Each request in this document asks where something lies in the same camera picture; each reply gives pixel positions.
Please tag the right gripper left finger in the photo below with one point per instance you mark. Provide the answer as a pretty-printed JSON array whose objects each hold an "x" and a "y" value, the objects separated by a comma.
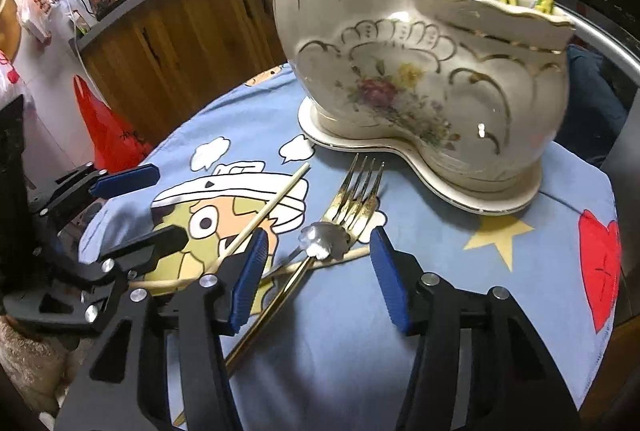
[{"x": 240, "y": 276}]

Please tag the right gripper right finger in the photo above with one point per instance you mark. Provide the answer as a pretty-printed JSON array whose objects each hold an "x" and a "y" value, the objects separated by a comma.
[{"x": 398, "y": 274}]

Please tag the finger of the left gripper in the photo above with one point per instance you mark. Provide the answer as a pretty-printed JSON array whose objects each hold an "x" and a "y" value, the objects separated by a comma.
[
  {"x": 117, "y": 184},
  {"x": 145, "y": 251}
]

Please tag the wooden chopstick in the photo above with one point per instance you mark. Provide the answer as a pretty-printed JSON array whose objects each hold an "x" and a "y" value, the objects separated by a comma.
[{"x": 257, "y": 219}]

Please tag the silver flower-end spoon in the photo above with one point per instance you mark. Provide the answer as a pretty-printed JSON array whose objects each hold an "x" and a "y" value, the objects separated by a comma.
[{"x": 318, "y": 240}]

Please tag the gold fork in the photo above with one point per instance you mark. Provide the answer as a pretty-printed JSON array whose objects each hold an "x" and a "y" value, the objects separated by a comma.
[{"x": 352, "y": 207}]

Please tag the red plastic bag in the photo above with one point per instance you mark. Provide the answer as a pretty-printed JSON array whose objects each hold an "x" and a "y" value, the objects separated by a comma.
[{"x": 117, "y": 147}]

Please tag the blue cartoon tablecloth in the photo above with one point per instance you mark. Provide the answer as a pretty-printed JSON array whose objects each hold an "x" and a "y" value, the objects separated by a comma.
[{"x": 331, "y": 358}]

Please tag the wooden base cabinets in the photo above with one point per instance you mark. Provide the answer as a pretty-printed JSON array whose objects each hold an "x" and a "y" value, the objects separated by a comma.
[{"x": 158, "y": 62}]

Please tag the cream boot-shaped ceramic holder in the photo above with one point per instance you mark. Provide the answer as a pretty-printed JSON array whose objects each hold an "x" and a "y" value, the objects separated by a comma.
[{"x": 469, "y": 92}]

